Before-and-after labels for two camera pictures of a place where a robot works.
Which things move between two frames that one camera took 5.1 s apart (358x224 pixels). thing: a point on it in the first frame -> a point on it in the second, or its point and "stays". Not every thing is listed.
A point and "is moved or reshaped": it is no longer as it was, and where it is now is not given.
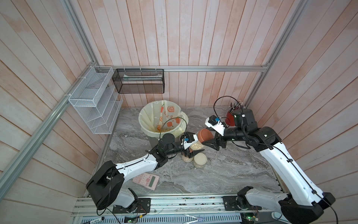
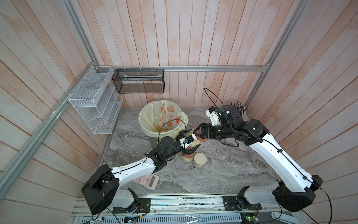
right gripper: [215, 145] -> [208, 133]
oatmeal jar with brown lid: [186, 159] stays
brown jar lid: [204, 135] is moved or reshaped
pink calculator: [147, 180] stays
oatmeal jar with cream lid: [200, 160] stays
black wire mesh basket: [139, 80] stays
